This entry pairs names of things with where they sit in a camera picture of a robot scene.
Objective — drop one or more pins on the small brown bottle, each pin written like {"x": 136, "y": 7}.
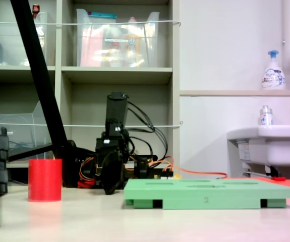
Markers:
{"x": 35, "y": 10}

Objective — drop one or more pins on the green shape sorting board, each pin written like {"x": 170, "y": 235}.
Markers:
{"x": 185, "y": 194}

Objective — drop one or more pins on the clear plastic bin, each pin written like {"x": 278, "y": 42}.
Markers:
{"x": 8, "y": 45}

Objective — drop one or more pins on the clear plastic tray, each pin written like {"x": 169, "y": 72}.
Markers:
{"x": 21, "y": 136}

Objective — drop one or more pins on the red and black clamp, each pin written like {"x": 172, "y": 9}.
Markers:
{"x": 86, "y": 184}

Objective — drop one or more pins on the white sink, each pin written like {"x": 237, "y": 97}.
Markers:
{"x": 273, "y": 146}

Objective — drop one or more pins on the black tripod leg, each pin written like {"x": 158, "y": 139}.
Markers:
{"x": 31, "y": 151}
{"x": 37, "y": 75}

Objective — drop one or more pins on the red cylinder block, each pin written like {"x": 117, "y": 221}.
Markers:
{"x": 45, "y": 180}

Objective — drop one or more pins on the clear bin with supplies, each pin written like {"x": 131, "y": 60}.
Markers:
{"x": 117, "y": 48}

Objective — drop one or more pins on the small clear bottle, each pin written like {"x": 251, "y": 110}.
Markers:
{"x": 265, "y": 117}

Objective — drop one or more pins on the beige shelf unit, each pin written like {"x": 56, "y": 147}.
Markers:
{"x": 117, "y": 73}

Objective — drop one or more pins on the white pump soap bottle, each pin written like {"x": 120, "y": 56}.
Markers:
{"x": 273, "y": 75}

